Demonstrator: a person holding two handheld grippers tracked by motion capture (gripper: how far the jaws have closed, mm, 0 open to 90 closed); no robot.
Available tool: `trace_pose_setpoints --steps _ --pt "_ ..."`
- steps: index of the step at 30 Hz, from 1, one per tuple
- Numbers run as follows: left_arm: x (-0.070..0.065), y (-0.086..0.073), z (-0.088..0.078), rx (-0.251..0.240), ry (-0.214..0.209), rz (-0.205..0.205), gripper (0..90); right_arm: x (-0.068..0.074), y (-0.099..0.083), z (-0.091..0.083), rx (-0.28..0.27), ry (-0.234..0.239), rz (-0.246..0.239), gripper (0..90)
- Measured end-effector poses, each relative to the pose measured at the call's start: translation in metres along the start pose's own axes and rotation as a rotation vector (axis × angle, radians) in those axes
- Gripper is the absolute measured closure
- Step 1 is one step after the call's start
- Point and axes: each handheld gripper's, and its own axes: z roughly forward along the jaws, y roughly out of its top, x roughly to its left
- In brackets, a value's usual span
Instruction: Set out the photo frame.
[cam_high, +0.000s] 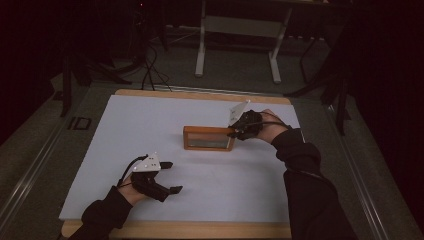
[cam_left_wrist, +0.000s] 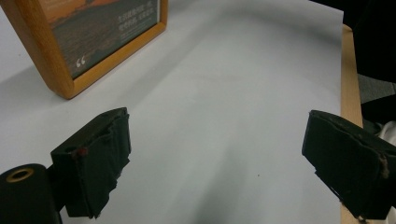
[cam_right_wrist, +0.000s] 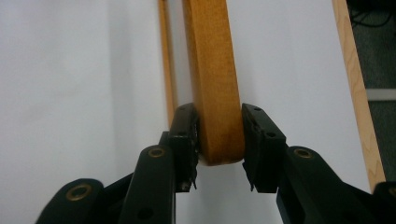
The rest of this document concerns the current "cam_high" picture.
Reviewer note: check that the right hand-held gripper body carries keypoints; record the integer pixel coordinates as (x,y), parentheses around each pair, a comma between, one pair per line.
(248,125)

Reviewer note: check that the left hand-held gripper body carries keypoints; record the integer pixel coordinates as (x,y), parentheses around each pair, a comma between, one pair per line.
(146,165)

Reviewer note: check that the orange wooden tray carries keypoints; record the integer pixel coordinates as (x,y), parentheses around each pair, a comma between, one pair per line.
(208,129)

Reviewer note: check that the person's right hand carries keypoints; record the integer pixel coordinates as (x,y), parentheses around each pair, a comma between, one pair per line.
(271,133)

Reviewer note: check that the person's left hand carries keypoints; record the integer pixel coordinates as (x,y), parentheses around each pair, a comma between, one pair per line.
(131,195)

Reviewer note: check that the white table mat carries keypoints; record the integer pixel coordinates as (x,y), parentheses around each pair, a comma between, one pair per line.
(200,186)

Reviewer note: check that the wooden table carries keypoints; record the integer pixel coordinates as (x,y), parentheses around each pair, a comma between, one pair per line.
(186,230)

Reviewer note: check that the black metal stand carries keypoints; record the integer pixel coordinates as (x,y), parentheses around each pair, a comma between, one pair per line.
(71,70)
(333,83)

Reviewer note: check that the white metal stand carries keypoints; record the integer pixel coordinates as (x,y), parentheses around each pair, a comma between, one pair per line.
(241,26)

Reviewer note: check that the black floor bracket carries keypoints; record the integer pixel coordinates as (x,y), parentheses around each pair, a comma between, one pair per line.
(79,123)

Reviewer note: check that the metal floor rail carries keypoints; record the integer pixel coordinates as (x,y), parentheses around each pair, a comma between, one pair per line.
(30,173)
(356,173)

